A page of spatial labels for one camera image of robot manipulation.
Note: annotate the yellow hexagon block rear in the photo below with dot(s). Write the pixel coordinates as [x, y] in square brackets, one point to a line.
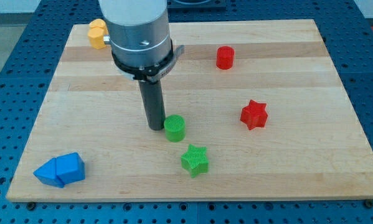
[98, 23]

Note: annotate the yellow hexagon block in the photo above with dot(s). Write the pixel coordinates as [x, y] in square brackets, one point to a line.
[96, 37]
[98, 23]

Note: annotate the yellow hexagon block front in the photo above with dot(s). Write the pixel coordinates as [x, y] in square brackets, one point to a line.
[96, 37]

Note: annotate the blue triangle block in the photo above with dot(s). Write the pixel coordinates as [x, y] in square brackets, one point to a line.
[47, 175]

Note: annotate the green star block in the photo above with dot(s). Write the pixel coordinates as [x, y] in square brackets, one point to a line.
[195, 160]

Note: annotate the blue cube block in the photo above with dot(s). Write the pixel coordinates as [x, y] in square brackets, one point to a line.
[70, 168]

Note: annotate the black flange clamp ring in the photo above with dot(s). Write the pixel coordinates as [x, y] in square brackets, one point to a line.
[153, 73]

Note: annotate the green cylinder block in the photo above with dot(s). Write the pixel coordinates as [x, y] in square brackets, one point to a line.
[175, 128]

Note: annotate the red cylinder block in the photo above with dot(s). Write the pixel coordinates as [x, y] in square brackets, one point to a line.
[225, 57]

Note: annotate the red star block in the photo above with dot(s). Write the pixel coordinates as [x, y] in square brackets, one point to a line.
[254, 115]

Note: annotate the wooden board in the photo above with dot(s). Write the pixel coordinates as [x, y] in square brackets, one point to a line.
[312, 147]

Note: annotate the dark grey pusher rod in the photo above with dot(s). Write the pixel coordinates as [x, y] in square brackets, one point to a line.
[153, 102]

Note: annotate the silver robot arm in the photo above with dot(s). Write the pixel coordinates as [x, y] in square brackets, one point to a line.
[142, 49]

